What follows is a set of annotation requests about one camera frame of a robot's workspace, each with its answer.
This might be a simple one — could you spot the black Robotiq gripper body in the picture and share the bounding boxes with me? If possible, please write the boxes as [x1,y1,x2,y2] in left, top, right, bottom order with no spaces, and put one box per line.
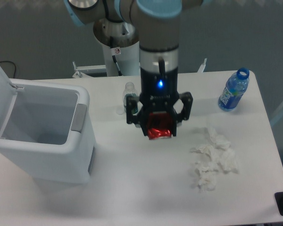
[138,68,179,136]

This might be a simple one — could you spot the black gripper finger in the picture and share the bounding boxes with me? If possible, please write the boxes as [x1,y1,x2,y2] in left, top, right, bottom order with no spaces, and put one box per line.
[125,94,149,137]
[171,92,193,137]

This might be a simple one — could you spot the crushed red soda can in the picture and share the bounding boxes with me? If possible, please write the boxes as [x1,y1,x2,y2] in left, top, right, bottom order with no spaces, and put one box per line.
[146,112,173,140]

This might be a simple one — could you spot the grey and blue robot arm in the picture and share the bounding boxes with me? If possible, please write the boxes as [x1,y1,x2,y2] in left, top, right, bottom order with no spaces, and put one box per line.
[65,0,205,138]

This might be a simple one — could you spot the white trash can with lid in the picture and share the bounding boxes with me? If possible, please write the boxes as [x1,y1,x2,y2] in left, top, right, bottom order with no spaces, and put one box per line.
[0,67,96,184]

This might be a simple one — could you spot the clear bottle with green label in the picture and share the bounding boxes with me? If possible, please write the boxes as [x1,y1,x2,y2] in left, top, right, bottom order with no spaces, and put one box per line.
[123,82,138,112]

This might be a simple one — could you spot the blue plastic water bottle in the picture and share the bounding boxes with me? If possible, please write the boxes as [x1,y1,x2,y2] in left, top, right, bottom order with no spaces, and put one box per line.
[218,67,250,112]

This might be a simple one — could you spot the crumpled white tissue upper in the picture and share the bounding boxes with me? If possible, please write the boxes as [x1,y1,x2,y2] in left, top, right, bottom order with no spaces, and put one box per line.
[207,126,231,150]

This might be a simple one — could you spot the crumpled white tissue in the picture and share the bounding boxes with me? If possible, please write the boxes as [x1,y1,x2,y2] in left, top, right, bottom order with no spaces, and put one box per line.
[219,148,239,173]
[190,144,220,162]
[207,126,231,150]
[195,161,219,191]

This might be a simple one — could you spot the crumpled white tissue left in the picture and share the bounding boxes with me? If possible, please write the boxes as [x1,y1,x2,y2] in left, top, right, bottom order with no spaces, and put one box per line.
[190,144,220,162]

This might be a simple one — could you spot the crumpled white tissue right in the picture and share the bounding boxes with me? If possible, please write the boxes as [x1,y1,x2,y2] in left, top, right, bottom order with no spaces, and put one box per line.
[219,148,239,173]

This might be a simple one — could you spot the crumpled white tissue bottom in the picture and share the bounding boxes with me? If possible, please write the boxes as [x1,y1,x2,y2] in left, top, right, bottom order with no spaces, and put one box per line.
[195,161,219,191]

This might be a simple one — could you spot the black cable on pedestal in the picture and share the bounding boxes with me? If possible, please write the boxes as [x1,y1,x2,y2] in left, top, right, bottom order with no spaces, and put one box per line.
[109,36,122,76]

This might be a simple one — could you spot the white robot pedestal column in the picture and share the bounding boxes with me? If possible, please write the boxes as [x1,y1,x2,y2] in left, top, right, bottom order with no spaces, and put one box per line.
[93,19,140,77]

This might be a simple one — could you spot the white metal base frame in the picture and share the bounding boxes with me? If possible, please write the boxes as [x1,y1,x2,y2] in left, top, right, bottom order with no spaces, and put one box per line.
[72,58,208,78]

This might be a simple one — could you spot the black floor cable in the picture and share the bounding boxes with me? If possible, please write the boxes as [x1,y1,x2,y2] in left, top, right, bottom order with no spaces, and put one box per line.
[0,61,17,79]

